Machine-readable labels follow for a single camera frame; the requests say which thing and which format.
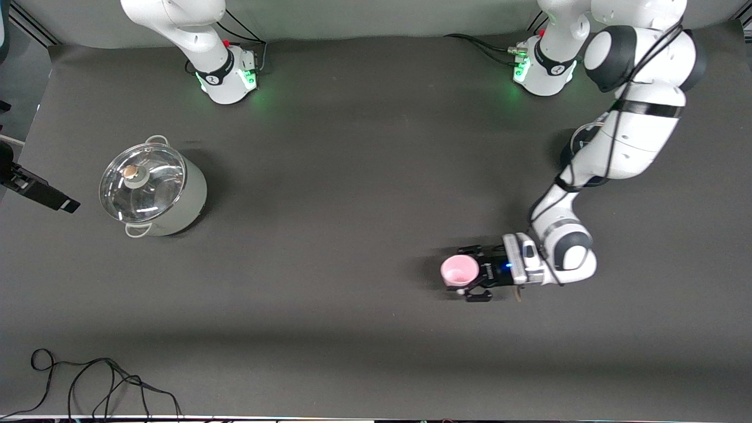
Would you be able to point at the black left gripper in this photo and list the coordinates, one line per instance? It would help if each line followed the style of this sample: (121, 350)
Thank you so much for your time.
(492, 270)

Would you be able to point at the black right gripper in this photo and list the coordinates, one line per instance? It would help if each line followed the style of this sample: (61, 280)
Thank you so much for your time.
(36, 189)

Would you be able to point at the pink plastic cup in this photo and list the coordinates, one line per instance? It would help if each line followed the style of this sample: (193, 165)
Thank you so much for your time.
(459, 270)

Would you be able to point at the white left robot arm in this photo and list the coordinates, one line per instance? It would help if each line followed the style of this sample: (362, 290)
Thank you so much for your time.
(634, 141)

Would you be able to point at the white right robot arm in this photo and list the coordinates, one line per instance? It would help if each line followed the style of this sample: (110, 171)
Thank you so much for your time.
(223, 79)

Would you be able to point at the large glass pot lid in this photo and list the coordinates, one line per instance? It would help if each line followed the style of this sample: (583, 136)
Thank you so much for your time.
(153, 194)

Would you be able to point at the dark grey table mat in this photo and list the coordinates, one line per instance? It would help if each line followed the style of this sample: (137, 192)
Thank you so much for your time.
(376, 323)

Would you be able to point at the dark blue saucepan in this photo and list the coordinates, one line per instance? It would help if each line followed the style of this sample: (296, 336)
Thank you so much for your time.
(567, 158)

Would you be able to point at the glass lid with blue knob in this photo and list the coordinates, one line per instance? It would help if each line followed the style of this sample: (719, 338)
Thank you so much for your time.
(581, 136)

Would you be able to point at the black metal rail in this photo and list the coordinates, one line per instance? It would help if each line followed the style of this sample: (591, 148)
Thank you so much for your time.
(35, 26)

